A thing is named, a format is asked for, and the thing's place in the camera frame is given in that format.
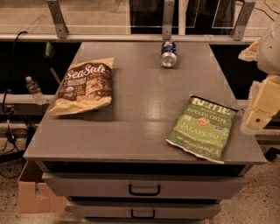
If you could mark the brown sea salt chip bag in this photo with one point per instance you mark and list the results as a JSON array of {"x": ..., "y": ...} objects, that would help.
[{"x": 85, "y": 87}]

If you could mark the grey drawer cabinet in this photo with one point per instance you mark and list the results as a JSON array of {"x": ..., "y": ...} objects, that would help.
[{"x": 129, "y": 135}]

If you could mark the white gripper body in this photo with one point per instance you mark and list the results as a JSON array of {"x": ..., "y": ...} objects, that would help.
[{"x": 270, "y": 51}]

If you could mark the metal railing with brackets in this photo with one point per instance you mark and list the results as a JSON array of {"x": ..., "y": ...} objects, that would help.
[{"x": 127, "y": 20}]

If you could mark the grey drawer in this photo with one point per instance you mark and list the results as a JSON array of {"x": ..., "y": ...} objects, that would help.
[
  {"x": 143, "y": 210},
  {"x": 143, "y": 186}
]

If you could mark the blue soda can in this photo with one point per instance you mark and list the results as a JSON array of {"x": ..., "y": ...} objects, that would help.
[{"x": 168, "y": 54}]

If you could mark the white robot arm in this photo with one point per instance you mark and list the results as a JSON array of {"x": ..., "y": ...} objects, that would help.
[{"x": 266, "y": 50}]

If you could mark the clear plastic water bottle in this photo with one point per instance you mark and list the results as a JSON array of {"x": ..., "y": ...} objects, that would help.
[{"x": 35, "y": 90}]

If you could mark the cardboard box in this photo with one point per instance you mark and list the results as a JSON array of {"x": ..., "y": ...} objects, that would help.
[{"x": 34, "y": 196}]

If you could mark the grey top drawer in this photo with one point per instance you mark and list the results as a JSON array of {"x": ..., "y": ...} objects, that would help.
[{"x": 143, "y": 186}]

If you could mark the grey lower drawer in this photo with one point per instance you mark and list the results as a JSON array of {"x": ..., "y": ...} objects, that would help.
[{"x": 143, "y": 210}]

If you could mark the green jalapeno chip bag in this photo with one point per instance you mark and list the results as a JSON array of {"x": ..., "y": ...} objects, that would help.
[{"x": 203, "y": 129}]

